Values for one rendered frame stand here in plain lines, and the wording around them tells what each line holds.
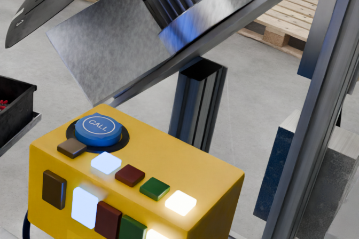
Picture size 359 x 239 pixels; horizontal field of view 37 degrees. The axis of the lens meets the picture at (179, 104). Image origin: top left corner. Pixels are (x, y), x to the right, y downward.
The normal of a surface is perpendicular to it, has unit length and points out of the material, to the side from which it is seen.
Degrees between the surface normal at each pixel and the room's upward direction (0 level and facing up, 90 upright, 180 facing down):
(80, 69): 55
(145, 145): 0
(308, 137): 90
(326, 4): 90
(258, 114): 0
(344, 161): 90
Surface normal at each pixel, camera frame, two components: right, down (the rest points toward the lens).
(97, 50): 0.14, -0.07
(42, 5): -0.56, -0.54
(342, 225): 0.15, -0.86
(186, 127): -0.52, 0.35
